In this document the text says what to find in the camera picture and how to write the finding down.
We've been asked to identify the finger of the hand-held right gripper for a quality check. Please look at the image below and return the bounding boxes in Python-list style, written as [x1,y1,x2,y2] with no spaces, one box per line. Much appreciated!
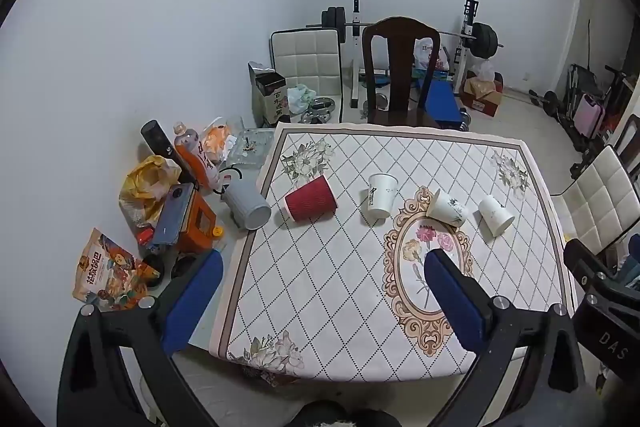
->
[563,238,623,293]

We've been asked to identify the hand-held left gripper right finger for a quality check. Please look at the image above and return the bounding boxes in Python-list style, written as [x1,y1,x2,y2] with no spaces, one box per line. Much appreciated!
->
[424,248,586,427]

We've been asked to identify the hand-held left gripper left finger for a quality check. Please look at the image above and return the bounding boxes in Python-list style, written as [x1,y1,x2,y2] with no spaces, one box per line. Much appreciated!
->
[57,248,224,427]

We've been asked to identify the white cup with leaf print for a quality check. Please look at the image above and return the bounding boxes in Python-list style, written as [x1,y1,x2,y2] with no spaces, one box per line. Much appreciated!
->
[426,188,469,226]

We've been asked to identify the plain white paper cup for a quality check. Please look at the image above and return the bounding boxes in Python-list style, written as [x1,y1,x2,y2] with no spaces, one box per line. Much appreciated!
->
[477,194,516,238]

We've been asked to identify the white cup with black print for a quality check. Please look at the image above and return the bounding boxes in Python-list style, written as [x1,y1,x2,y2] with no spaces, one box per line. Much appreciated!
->
[367,173,399,220]

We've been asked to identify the red ribbed paper cup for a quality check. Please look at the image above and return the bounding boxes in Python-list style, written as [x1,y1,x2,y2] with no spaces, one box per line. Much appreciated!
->
[284,175,339,223]

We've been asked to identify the grey ribbed cup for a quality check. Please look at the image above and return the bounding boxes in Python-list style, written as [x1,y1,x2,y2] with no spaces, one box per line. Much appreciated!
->
[222,179,272,231]

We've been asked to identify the white padded chair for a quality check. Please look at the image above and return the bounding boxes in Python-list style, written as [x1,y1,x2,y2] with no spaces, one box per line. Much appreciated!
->
[270,28,346,124]
[552,144,633,258]

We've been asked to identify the orange box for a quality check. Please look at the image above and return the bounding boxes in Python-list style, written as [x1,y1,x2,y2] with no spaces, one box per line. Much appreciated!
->
[175,192,223,254]

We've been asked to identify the blue flat device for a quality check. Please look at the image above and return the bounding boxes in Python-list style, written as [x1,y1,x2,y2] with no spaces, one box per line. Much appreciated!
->
[152,183,200,248]

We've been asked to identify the colourful snack packet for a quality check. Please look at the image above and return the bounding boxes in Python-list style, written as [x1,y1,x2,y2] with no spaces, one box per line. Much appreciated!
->
[72,227,161,312]

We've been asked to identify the yellow plastic bag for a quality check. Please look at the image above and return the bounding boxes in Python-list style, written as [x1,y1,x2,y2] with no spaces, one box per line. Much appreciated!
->
[119,155,182,228]

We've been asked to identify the floral printed table mat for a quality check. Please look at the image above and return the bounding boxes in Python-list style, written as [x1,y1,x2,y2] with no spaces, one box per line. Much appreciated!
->
[210,123,576,383]

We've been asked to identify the orange drink bottle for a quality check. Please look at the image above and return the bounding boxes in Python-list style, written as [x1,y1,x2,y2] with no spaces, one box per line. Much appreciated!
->
[173,122,221,188]

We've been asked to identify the pink suitcase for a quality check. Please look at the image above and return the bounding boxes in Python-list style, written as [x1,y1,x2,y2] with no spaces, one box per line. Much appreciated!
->
[575,94,606,140]

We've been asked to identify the orange snack bag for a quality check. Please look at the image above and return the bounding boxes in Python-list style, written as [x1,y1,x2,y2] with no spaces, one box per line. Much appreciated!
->
[200,117,237,164]

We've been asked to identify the clear glass tray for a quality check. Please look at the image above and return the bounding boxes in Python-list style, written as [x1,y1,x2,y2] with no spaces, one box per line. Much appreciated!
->
[220,127,275,170]

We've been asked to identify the black cylinder bottle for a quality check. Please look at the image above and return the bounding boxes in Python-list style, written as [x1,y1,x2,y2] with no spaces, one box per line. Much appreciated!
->
[141,120,177,160]

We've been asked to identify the short barbell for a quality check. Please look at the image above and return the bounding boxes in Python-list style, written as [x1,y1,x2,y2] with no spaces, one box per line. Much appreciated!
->
[529,89,567,114]

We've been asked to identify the blue weight bench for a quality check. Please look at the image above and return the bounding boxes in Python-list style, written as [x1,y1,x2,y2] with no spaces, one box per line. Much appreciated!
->
[425,79,463,130]

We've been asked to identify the brown cardboard box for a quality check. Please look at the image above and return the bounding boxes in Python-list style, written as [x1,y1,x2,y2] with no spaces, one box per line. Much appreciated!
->
[248,62,291,128]

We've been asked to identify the white plastic bag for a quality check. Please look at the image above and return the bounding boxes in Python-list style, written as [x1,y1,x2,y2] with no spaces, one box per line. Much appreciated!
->
[412,37,449,70]
[472,59,496,82]

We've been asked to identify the stacked steel bowls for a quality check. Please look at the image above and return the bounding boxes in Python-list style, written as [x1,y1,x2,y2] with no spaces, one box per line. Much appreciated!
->
[302,97,335,124]

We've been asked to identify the pale green plastic bag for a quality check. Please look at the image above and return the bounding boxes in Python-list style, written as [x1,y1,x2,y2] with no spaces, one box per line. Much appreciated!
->
[286,84,317,112]

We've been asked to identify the barbell with black plates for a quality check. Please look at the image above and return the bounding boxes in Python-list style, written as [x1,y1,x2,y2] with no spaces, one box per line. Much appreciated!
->
[306,7,503,58]

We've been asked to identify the dark wooden chair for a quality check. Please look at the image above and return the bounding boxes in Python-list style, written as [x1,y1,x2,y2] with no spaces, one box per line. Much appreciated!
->
[361,17,442,128]

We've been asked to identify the white barbell rack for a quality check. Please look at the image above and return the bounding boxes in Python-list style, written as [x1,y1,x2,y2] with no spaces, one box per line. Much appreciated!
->
[347,0,481,108]

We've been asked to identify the black cable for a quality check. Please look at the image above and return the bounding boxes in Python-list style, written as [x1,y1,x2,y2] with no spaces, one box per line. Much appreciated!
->
[215,166,244,195]

